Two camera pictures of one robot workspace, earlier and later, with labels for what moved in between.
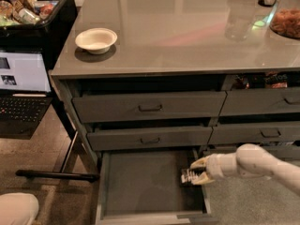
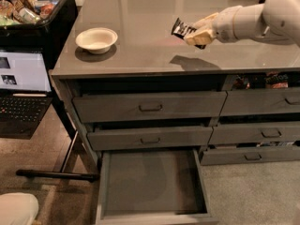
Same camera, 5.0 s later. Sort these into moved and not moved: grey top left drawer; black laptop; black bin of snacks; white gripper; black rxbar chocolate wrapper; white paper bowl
Moved: white gripper; black rxbar chocolate wrapper
Not moved: white paper bowl; grey top left drawer; black laptop; black bin of snacks
